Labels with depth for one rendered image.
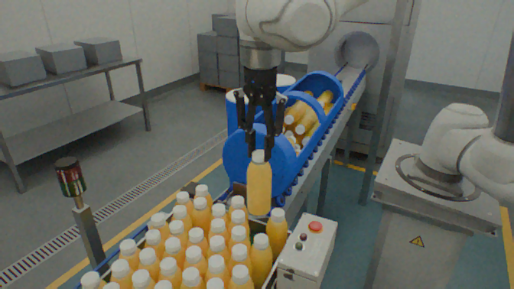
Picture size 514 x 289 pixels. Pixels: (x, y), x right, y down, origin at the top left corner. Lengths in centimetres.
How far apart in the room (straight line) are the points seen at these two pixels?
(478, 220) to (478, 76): 501
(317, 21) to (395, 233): 99
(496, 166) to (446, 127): 20
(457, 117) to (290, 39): 78
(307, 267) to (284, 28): 55
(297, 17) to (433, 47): 558
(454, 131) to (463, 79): 497
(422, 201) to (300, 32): 83
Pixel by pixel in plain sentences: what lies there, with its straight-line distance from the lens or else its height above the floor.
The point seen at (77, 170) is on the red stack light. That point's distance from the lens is 98.
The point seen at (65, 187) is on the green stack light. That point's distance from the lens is 100.
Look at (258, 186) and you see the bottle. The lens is 81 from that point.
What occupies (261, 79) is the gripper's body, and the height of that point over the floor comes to 151.
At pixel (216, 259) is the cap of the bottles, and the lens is 83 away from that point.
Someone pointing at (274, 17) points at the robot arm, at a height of 165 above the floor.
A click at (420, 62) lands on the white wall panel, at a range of 606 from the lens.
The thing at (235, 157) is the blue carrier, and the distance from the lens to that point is 116.
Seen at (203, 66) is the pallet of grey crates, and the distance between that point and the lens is 527.
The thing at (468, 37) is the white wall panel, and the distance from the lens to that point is 598.
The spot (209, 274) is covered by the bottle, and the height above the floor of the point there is 105.
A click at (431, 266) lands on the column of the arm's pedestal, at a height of 77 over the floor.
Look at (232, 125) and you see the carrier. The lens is 198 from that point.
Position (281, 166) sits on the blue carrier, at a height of 112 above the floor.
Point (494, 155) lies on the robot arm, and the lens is 103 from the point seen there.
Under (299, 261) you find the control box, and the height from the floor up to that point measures 110.
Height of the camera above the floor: 170
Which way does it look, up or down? 27 degrees down
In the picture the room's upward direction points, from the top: straight up
